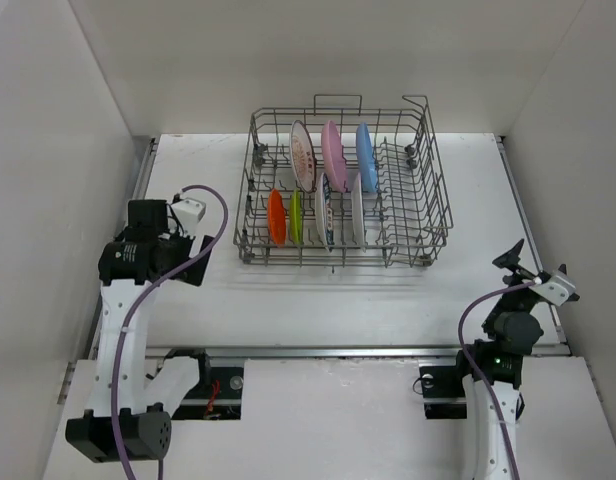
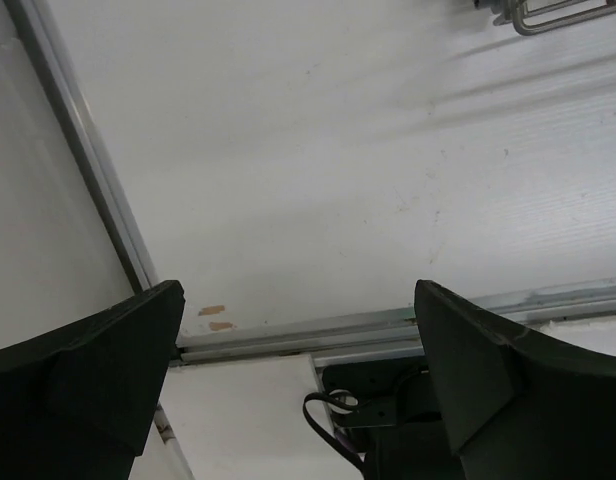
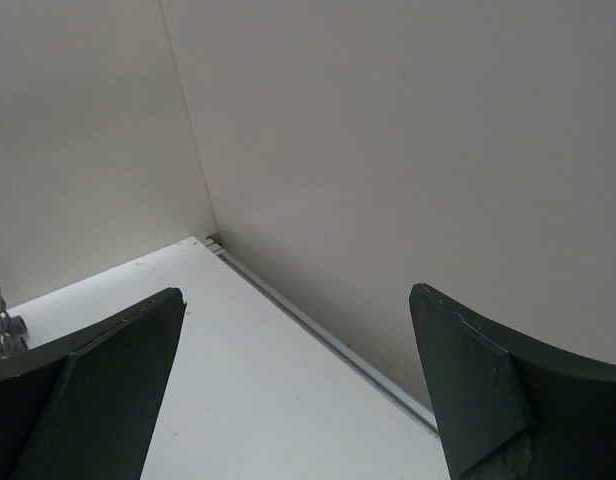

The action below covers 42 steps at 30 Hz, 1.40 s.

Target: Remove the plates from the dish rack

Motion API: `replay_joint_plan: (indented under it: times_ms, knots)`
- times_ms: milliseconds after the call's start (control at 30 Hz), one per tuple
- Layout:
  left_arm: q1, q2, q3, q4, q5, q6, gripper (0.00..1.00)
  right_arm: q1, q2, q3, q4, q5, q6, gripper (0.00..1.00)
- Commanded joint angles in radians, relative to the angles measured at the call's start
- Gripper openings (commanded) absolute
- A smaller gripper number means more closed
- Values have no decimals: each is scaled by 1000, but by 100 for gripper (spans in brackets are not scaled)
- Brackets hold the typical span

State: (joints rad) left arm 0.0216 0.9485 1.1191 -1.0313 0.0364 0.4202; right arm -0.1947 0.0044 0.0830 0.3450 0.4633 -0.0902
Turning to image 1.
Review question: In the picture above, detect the orange plastic plate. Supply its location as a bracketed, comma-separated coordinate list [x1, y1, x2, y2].
[267, 188, 286, 246]

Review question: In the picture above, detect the lime green plastic plate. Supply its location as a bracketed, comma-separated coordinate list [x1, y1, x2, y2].
[289, 189, 303, 245]

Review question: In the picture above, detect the white plate green lettered rim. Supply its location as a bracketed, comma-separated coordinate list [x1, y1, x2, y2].
[315, 172, 334, 252]

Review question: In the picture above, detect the white plate red pattern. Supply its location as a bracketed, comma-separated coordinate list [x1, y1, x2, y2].
[289, 120, 316, 193]

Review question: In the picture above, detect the white plate blue line pattern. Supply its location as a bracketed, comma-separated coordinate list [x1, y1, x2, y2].
[351, 173, 367, 252]

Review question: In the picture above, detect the blue plastic plate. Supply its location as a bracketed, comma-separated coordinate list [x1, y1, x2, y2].
[356, 122, 378, 193]

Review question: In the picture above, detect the grey wire dish rack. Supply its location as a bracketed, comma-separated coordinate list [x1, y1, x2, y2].
[233, 94, 453, 268]

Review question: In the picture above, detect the pink plastic plate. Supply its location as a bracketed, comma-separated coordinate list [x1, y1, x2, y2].
[321, 120, 348, 193]

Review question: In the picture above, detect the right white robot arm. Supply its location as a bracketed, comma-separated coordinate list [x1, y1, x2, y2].
[451, 240, 580, 479]

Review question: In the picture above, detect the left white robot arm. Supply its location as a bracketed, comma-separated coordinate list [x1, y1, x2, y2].
[65, 197, 212, 463]

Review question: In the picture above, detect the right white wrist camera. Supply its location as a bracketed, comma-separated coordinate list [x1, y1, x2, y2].
[530, 269, 579, 306]

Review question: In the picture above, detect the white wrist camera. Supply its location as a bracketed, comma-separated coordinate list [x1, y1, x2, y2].
[169, 193, 206, 238]
[530, 269, 579, 306]

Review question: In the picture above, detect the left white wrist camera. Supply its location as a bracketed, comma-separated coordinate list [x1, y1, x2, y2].
[169, 193, 206, 238]

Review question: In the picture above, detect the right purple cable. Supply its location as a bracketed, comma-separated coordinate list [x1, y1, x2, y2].
[458, 280, 539, 480]

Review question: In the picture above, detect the purple cable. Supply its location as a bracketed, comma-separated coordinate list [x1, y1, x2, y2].
[110, 184, 230, 480]
[458, 280, 539, 480]

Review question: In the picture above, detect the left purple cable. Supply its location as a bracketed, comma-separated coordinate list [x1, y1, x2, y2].
[110, 184, 230, 480]

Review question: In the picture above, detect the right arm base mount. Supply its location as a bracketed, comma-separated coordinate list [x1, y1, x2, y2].
[412, 363, 525, 421]

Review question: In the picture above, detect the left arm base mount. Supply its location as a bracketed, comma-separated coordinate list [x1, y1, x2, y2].
[145, 349, 244, 421]

